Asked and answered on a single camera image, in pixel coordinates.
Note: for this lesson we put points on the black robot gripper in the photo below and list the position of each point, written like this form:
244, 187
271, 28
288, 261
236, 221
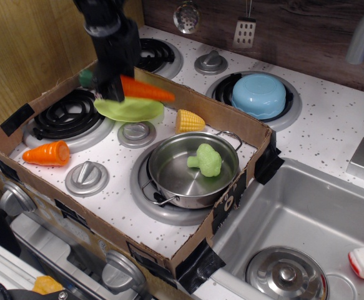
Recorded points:
118, 50

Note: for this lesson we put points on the orange toy carrot green top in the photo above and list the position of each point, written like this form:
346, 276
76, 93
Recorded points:
132, 88

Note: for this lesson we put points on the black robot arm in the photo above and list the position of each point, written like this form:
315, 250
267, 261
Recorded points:
101, 13

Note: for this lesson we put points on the light green plastic plate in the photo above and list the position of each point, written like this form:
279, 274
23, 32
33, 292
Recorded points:
130, 109

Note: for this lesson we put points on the orange toy carrot stub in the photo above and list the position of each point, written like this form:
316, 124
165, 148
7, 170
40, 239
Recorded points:
52, 154

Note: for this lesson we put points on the black rear left burner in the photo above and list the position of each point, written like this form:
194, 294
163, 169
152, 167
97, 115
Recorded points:
154, 54

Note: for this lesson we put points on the brown cardboard fence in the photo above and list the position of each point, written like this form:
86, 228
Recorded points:
172, 255

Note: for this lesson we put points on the hanging slotted metal spoon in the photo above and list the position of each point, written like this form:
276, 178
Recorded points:
187, 17

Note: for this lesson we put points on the black front left burner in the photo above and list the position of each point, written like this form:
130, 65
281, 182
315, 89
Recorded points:
71, 116

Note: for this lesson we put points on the silver stove knob upper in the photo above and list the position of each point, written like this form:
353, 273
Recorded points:
136, 135

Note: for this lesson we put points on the silver stove knob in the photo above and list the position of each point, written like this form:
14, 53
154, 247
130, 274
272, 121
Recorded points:
136, 135
87, 179
211, 63

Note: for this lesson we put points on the silver rear stove knob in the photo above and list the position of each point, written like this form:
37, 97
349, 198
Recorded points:
211, 63

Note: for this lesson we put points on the yellow toy corn cob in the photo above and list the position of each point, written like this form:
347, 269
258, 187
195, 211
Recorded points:
187, 121

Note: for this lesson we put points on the hanging metal spatula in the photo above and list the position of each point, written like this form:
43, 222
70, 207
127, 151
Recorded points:
245, 29

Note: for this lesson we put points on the silver stove knob lower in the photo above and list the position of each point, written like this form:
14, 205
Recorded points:
87, 179

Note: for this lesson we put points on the stainless steel pot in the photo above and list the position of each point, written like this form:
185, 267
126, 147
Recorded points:
186, 187

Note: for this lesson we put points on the green toy broccoli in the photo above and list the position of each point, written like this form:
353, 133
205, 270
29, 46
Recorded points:
207, 159

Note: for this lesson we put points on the light blue plastic bowl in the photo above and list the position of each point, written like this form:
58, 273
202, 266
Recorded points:
260, 95

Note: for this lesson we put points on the silver oven knob left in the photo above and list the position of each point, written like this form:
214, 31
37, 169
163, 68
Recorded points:
15, 201

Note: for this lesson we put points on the silver oven knob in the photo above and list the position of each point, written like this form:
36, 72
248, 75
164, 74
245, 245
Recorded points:
120, 274
15, 201

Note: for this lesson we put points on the silver oven knob right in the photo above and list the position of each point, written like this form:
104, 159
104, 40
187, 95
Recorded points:
120, 274

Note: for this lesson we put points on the yellow toy piece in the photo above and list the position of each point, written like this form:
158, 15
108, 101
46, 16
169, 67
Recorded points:
46, 285

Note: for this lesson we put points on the silver sink basin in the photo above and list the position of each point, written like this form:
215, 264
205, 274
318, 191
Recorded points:
301, 208

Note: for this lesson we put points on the silver pot lid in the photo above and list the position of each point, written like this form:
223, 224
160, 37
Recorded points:
283, 272

